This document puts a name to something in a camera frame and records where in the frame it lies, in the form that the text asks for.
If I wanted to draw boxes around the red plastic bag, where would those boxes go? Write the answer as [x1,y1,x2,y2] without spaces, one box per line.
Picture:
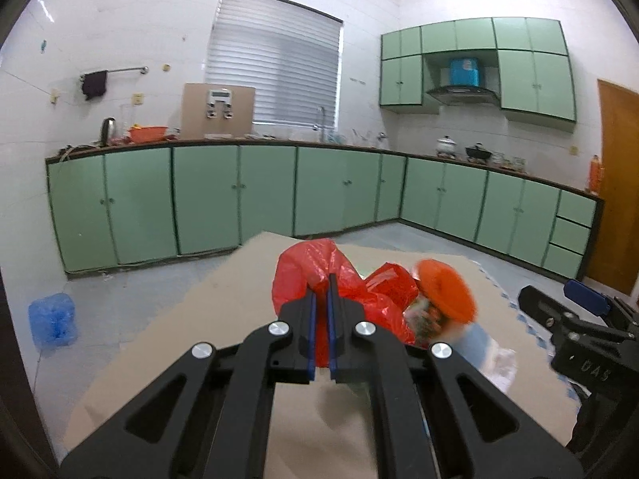
[272,239,418,368]

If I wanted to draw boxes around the green lower kitchen cabinets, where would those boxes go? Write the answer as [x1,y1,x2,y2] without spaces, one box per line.
[46,141,603,281]

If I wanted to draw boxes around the green kitchen cabinets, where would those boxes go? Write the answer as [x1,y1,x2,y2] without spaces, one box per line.
[379,18,577,131]
[46,141,603,281]

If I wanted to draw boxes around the green upper kitchen cabinets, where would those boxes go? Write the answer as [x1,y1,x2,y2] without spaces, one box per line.
[379,18,577,131]

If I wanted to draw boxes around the brown wooden door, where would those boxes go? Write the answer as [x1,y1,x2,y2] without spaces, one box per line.
[586,80,638,295]

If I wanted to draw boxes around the clear plastic wrapper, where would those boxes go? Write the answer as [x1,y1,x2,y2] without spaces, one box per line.
[404,296,518,392]

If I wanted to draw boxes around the orange round lid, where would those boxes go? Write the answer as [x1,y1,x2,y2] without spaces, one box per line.
[416,258,476,325]

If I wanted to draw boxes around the orange thermos bottle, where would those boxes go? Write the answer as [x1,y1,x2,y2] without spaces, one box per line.
[588,154,603,195]

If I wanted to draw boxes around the black wok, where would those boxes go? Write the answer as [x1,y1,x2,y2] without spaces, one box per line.
[464,143,493,163]

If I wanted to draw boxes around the white cooking pot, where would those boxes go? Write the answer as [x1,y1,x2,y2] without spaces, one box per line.
[437,135,456,159]

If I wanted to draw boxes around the black range hood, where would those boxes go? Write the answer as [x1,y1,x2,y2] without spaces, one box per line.
[423,56,500,107]

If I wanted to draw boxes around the orange plastic basin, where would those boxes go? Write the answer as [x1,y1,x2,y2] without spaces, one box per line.
[128,125,168,144]

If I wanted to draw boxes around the brown cardboard box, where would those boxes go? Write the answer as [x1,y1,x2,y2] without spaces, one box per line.
[180,83,256,140]

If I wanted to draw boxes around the black electric kettle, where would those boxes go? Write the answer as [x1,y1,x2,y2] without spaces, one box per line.
[99,117,117,147]

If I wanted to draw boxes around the chrome sink faucet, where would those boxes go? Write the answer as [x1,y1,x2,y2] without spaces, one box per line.
[313,106,326,143]

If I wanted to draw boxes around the metal towel bar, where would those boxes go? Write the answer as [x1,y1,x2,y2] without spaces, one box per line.
[79,66,149,81]

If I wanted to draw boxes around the black hanging cloth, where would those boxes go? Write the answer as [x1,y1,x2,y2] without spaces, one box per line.
[81,70,108,101]

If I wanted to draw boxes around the white window blind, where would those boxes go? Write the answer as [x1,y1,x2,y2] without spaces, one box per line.
[205,0,343,130]

